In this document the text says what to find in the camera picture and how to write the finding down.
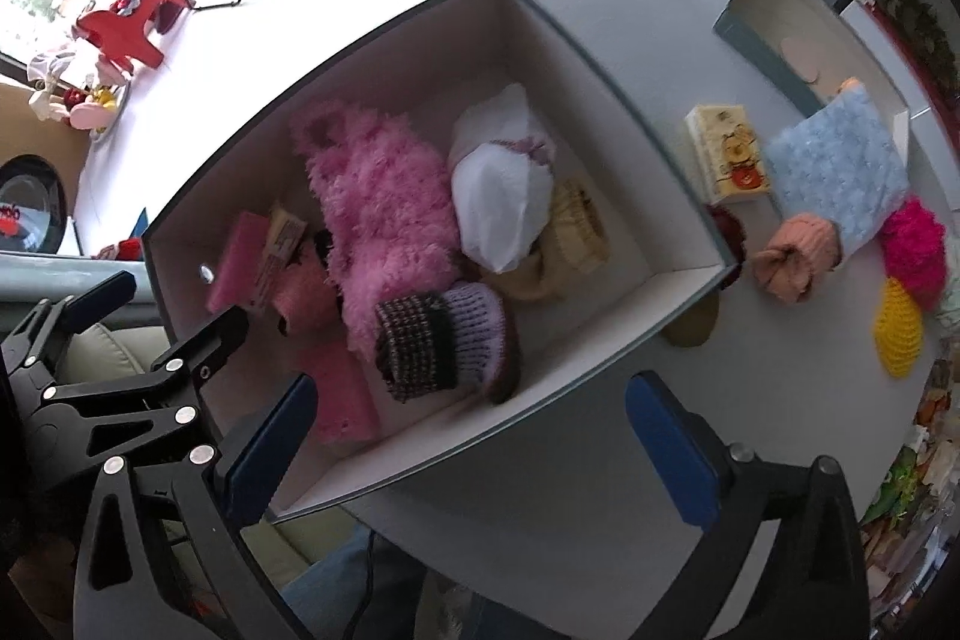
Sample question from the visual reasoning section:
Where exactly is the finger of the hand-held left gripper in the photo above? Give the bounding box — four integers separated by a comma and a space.
21, 308, 250, 465
0, 271, 137, 401

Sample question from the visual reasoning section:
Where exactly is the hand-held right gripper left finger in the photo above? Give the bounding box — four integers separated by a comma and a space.
73, 371, 320, 640

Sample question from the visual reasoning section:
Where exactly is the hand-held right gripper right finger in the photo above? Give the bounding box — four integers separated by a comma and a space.
626, 370, 872, 640

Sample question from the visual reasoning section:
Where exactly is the yellow printed tissue pack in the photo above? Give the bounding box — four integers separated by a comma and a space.
251, 205, 308, 311
684, 104, 772, 206

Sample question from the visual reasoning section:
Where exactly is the purple and brown knit hat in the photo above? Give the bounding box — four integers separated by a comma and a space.
373, 281, 520, 405

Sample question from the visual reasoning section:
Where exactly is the cream knit hat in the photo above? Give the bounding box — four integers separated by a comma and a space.
480, 179, 612, 304

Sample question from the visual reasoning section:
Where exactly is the pink fluffy garment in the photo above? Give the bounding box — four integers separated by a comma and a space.
289, 100, 470, 356

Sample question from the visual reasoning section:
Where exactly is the grey storage box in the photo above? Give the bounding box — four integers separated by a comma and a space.
141, 0, 743, 527

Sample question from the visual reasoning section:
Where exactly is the pale green sofa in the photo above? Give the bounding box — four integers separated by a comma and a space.
56, 321, 173, 386

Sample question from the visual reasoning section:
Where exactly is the pink square cloth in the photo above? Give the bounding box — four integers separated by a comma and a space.
296, 340, 382, 446

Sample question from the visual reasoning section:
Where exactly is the person's jeans leg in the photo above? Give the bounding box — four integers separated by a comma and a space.
281, 520, 451, 640

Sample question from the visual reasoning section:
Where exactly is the black round appliance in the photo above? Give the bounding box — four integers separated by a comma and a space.
0, 154, 76, 255

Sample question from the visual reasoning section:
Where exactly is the pink knit cloth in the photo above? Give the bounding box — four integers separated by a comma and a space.
270, 250, 342, 341

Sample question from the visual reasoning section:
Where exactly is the plush toy pile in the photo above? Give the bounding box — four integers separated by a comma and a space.
28, 51, 136, 142

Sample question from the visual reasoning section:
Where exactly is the dark red knit hat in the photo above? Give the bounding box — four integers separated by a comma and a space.
705, 203, 749, 292

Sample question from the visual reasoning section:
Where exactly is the shelf of colourful goods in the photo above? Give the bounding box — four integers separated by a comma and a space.
859, 280, 960, 618

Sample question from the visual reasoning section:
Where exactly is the peach knit hat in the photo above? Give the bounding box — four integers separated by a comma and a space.
752, 212, 845, 304

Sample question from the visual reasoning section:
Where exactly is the yellow knit hat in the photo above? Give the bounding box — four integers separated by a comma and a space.
872, 276, 925, 378

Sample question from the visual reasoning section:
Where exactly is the red plastic stool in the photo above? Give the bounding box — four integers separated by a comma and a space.
75, 0, 197, 71

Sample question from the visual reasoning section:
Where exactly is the magenta fluffy knit hat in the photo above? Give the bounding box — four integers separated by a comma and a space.
879, 197, 950, 311

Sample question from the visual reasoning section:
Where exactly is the light blue dotted blanket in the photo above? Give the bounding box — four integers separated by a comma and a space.
761, 87, 910, 251

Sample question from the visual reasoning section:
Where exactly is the pink round pad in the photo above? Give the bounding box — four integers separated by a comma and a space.
780, 36, 822, 82

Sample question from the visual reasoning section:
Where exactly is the grey box lid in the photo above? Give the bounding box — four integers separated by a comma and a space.
712, 0, 912, 161

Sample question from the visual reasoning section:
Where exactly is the black cable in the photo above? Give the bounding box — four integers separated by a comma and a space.
351, 526, 377, 640

